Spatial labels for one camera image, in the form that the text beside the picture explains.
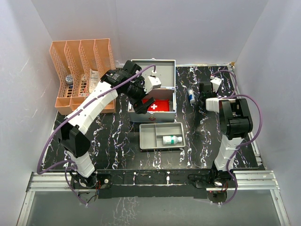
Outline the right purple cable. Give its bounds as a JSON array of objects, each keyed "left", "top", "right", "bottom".
[{"left": 211, "top": 69, "right": 263, "bottom": 207}]

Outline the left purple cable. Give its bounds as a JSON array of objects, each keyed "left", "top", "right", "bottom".
[{"left": 37, "top": 64, "right": 158, "bottom": 208}]

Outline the round blue white tin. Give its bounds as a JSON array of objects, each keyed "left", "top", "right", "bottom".
[{"left": 65, "top": 74, "right": 73, "bottom": 85}]

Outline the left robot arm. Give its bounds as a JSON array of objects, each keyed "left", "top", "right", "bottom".
[{"left": 58, "top": 60, "right": 161, "bottom": 188}]

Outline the white ruler set package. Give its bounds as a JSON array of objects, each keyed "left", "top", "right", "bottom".
[{"left": 89, "top": 69, "right": 100, "bottom": 93}]

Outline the purple cable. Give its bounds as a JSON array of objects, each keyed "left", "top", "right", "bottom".
[
  {"left": 211, "top": 69, "right": 263, "bottom": 207},
  {"left": 37, "top": 64, "right": 158, "bottom": 208}
]

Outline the silver metal medicine case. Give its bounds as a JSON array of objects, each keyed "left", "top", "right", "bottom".
[{"left": 127, "top": 58, "right": 176, "bottom": 123}]

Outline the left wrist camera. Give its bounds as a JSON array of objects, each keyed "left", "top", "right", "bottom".
[{"left": 143, "top": 76, "right": 161, "bottom": 94}]

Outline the orange plastic file organizer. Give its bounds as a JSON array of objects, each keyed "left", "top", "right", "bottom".
[{"left": 49, "top": 39, "right": 116, "bottom": 115}]

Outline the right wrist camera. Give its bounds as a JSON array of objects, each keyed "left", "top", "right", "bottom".
[{"left": 210, "top": 76, "right": 222, "bottom": 93}]

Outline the white blue tube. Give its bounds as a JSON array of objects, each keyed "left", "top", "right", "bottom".
[{"left": 187, "top": 88, "right": 196, "bottom": 105}]

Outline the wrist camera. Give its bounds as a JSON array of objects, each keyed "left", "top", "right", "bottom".
[
  {"left": 210, "top": 76, "right": 222, "bottom": 93},
  {"left": 143, "top": 76, "right": 161, "bottom": 94}
]

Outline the red first aid pouch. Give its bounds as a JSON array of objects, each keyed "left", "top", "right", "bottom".
[{"left": 148, "top": 99, "right": 170, "bottom": 112}]

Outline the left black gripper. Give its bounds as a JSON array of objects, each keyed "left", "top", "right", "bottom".
[{"left": 123, "top": 77, "right": 155, "bottom": 113}]

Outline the grey plastic tray insert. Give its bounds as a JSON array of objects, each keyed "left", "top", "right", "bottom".
[{"left": 139, "top": 122, "right": 186, "bottom": 150}]

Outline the aluminium frame rail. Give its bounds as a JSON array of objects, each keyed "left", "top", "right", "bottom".
[{"left": 18, "top": 169, "right": 290, "bottom": 226}]

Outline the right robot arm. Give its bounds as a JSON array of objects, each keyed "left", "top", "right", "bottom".
[{"left": 198, "top": 81, "right": 253, "bottom": 187}]

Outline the clear bottle white cap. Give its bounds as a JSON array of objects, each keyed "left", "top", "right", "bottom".
[{"left": 162, "top": 136, "right": 182, "bottom": 145}]

